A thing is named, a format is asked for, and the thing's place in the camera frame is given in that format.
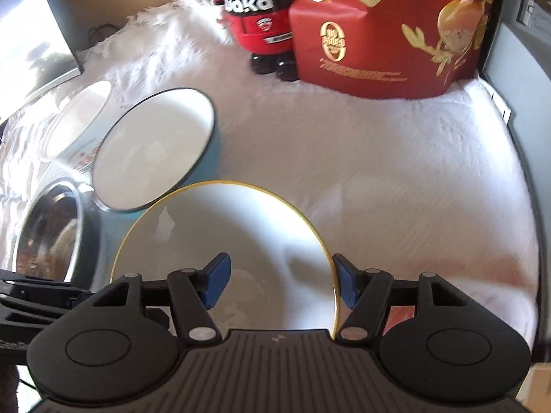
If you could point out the blue bowl with white inside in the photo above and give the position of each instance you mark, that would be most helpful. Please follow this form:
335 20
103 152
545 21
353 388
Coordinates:
159 146

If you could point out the red panda toy figure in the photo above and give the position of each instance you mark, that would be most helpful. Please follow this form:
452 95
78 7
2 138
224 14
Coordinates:
258 13

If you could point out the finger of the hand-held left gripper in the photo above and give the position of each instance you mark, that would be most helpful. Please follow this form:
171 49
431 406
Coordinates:
26 286

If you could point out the stack of coloured plates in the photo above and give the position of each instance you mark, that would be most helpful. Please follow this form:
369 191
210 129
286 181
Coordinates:
258 232

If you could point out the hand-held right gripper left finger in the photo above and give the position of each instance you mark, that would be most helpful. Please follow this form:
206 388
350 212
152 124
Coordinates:
217 279

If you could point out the grey computer case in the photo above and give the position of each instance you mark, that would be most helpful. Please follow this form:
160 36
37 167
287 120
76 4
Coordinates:
521 73

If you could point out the red snack bag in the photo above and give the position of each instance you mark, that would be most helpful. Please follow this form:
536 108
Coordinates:
379 30

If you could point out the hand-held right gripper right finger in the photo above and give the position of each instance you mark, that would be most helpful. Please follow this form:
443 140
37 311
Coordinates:
346 282

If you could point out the stainless steel dish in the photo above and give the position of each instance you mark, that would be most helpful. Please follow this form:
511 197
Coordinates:
47 232

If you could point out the white textured blanket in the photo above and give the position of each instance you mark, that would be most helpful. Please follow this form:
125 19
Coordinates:
366 159

